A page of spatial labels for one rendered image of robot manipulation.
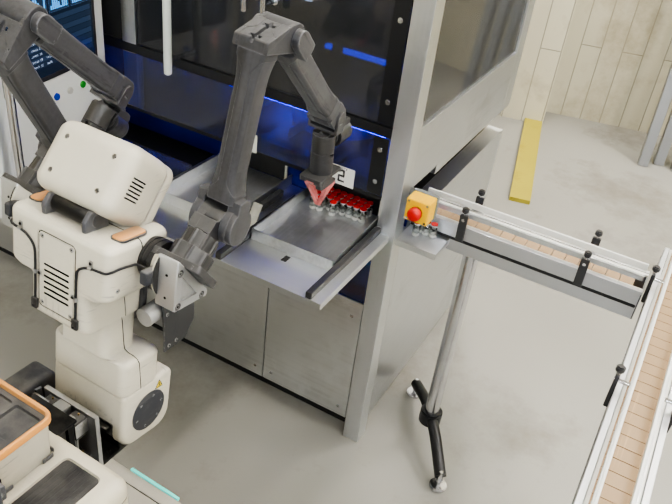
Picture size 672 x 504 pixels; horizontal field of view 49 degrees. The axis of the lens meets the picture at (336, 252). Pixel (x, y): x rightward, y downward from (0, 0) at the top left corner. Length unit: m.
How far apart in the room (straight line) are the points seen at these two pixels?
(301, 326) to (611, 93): 3.73
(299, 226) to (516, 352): 1.43
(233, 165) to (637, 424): 1.00
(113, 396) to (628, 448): 1.10
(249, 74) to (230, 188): 0.22
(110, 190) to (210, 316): 1.42
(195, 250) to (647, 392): 1.05
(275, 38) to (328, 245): 0.86
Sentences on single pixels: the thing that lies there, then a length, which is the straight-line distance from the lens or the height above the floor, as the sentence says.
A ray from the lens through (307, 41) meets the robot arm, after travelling 1.46.
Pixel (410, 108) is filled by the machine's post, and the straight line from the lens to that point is 2.01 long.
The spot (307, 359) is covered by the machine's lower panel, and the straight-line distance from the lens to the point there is 2.63.
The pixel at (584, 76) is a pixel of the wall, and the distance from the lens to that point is 5.72.
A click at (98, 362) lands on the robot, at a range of 1.73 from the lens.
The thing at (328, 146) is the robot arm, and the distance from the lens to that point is 1.81.
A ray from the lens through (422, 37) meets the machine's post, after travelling 1.94.
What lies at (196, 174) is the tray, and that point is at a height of 0.89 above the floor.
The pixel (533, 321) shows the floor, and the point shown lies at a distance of 3.50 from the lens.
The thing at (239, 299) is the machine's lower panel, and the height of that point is 0.40.
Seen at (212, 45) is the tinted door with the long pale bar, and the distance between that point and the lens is 2.31.
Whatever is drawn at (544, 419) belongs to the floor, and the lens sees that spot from 3.05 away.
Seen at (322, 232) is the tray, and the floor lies 0.88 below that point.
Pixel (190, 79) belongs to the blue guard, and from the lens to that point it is 2.39.
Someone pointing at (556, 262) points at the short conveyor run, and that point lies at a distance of 2.16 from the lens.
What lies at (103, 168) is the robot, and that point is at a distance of 1.47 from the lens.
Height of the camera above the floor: 2.04
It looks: 34 degrees down
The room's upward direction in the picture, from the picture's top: 7 degrees clockwise
